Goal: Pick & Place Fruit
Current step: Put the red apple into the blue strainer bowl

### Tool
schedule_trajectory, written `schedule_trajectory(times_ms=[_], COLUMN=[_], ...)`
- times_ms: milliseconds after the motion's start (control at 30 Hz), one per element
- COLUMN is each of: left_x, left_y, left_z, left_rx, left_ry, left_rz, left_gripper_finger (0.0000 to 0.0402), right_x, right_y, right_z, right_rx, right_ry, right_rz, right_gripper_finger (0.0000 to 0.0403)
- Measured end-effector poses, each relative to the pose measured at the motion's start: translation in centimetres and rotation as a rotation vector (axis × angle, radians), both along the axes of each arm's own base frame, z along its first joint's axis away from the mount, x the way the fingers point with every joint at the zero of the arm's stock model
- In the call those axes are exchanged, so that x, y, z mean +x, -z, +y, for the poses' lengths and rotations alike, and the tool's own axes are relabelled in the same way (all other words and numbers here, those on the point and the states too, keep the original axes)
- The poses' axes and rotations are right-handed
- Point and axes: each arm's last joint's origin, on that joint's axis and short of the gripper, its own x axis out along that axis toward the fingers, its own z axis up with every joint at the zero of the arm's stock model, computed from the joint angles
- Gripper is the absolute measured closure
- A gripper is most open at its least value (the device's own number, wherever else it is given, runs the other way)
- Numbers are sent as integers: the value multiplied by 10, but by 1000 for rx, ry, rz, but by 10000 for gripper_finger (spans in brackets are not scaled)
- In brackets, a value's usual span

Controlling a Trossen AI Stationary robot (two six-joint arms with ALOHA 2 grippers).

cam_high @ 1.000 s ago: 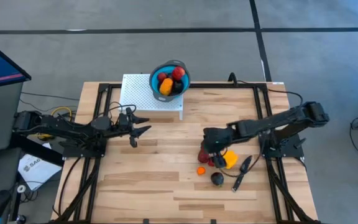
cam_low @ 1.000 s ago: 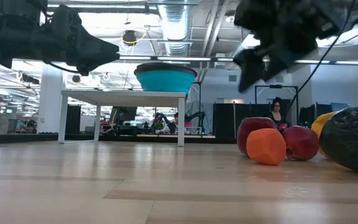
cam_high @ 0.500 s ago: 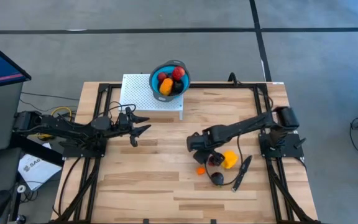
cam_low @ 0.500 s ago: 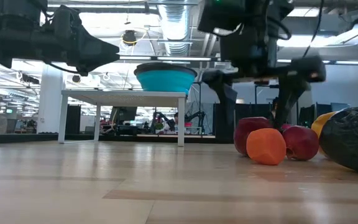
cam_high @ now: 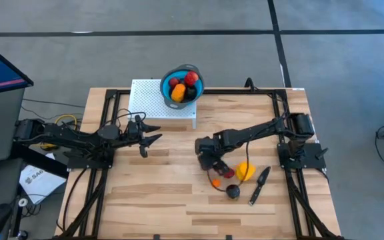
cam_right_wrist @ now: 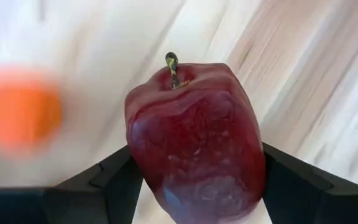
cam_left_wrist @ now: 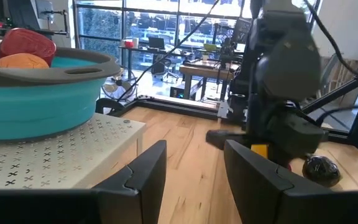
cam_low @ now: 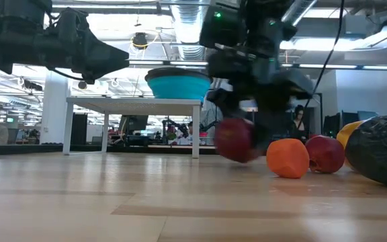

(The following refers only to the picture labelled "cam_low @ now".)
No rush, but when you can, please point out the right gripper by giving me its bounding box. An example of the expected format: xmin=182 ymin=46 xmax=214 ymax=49
xmin=206 ymin=46 xmax=315 ymax=159

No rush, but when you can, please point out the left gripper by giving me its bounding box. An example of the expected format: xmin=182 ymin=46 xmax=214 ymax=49
xmin=47 ymin=6 xmax=130 ymax=85

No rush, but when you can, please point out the large dark red fruit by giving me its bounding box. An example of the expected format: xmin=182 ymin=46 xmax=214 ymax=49
xmin=213 ymin=116 xmax=260 ymax=165

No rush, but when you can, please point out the small orange fruit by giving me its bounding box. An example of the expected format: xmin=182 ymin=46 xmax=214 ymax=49
xmin=265 ymin=138 xmax=310 ymax=179

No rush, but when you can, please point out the small red fruit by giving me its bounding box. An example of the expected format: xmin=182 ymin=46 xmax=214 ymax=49
xmin=304 ymin=134 xmax=346 ymax=175

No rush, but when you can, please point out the yellow bell pepper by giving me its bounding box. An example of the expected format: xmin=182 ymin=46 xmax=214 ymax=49
xmin=335 ymin=120 xmax=366 ymax=171

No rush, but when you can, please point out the dark green avocado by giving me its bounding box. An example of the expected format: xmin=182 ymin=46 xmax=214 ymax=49
xmin=344 ymin=115 xmax=387 ymax=189

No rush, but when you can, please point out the black ceiling dome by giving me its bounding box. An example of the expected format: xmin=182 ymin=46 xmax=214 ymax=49
xmin=131 ymin=32 xmax=149 ymax=50

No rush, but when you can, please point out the white perforated metal rack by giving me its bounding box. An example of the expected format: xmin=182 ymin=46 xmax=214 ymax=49
xmin=62 ymin=96 xmax=203 ymax=159

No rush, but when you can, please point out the person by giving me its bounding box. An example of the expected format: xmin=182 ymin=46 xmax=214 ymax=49
xmin=179 ymin=120 xmax=201 ymax=146
xmin=289 ymin=104 xmax=310 ymax=140

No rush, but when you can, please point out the background dark monitor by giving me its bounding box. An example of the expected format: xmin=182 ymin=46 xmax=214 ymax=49
xmin=119 ymin=114 xmax=150 ymax=135
xmin=322 ymin=110 xmax=361 ymax=137

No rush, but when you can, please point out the blue bowl grey rim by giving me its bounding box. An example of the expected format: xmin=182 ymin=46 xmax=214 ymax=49
xmin=144 ymin=67 xmax=214 ymax=100

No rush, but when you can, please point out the black tall cabinet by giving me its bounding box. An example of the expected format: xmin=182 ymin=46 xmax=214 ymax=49
xmin=71 ymin=112 xmax=89 ymax=145

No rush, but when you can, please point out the silver ventilation duct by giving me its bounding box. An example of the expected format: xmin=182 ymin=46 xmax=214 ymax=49
xmin=171 ymin=0 xmax=214 ymax=61

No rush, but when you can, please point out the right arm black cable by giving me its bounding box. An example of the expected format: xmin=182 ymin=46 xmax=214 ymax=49
xmin=302 ymin=0 xmax=346 ymax=112

